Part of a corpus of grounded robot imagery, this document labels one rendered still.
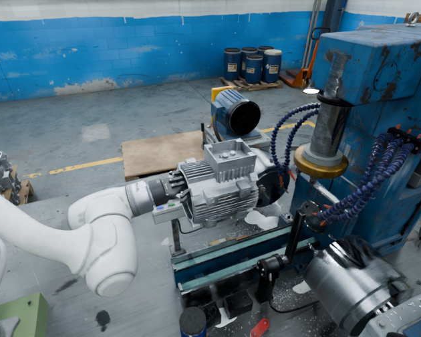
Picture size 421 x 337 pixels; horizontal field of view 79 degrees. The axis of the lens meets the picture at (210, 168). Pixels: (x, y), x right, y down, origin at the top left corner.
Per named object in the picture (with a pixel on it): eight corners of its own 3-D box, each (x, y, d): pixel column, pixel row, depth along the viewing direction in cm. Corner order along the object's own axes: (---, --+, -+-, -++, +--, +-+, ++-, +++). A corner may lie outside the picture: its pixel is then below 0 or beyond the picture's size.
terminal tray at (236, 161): (238, 156, 84) (240, 137, 79) (254, 176, 76) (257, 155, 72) (203, 164, 80) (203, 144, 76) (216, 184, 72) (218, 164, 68)
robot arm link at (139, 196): (123, 179, 71) (144, 172, 73) (133, 202, 77) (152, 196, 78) (127, 199, 64) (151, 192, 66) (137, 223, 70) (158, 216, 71)
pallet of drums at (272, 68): (266, 77, 633) (270, 45, 590) (282, 87, 570) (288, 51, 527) (219, 82, 605) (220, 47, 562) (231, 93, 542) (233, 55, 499)
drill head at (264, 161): (254, 167, 158) (258, 131, 144) (290, 206, 130) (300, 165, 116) (216, 176, 151) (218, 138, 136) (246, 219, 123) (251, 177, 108)
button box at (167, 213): (190, 209, 116) (188, 198, 115) (195, 213, 109) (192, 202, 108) (152, 219, 111) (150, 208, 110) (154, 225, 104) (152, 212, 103)
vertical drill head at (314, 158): (315, 170, 109) (351, 44, 81) (347, 196, 95) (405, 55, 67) (278, 180, 103) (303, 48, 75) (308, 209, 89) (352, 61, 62)
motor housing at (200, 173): (229, 185, 96) (232, 141, 85) (254, 221, 82) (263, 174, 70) (177, 198, 89) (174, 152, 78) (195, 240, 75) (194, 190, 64)
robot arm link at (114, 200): (133, 202, 78) (139, 235, 68) (79, 220, 74) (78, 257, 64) (121, 175, 71) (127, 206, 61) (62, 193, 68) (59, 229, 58)
